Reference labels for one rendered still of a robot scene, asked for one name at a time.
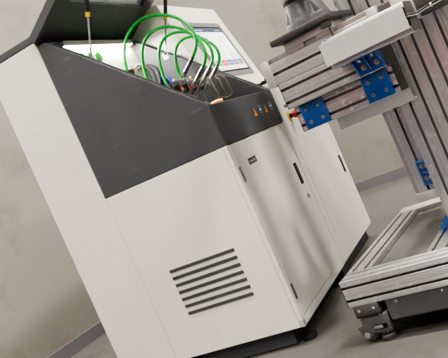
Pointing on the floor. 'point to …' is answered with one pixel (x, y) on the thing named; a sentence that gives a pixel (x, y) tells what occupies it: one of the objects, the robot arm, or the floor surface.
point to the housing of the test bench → (77, 203)
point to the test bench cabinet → (212, 261)
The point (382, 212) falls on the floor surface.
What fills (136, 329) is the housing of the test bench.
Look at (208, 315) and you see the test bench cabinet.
